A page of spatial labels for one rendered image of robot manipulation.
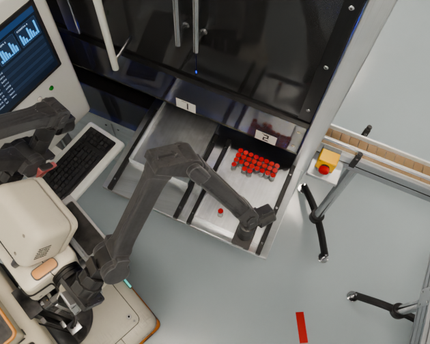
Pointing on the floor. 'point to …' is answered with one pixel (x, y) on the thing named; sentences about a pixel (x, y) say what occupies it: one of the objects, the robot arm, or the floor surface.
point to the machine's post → (344, 77)
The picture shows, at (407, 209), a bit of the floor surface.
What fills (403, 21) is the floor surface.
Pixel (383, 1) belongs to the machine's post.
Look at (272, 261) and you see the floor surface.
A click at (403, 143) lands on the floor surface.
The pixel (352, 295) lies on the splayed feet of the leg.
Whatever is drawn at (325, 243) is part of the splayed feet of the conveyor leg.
